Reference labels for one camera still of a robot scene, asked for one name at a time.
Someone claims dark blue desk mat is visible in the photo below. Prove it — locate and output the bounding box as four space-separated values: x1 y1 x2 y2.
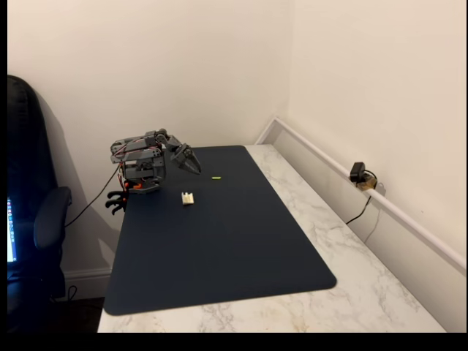
103 145 337 316

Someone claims black office chair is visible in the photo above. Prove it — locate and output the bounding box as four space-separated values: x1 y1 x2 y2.
7 75 73 332

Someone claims white baseboard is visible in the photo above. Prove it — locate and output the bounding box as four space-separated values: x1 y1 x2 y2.
64 267 113 301

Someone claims black webcam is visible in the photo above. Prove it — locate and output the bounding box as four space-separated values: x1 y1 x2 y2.
349 162 366 183

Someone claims laptop screen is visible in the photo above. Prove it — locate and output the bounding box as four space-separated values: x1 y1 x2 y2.
7 197 18 263

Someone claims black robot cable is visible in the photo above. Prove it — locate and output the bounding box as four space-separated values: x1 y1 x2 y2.
64 165 122 228

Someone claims black floor cable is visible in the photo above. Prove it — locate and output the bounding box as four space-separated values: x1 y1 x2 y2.
50 284 78 303

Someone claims black webcam cable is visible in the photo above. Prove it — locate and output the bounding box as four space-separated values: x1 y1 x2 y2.
345 195 372 226

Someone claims tan webcam mount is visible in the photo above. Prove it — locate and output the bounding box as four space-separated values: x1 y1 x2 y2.
356 176 378 193

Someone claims white wall ledge rail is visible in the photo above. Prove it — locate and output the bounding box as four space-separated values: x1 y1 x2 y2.
254 116 467 274

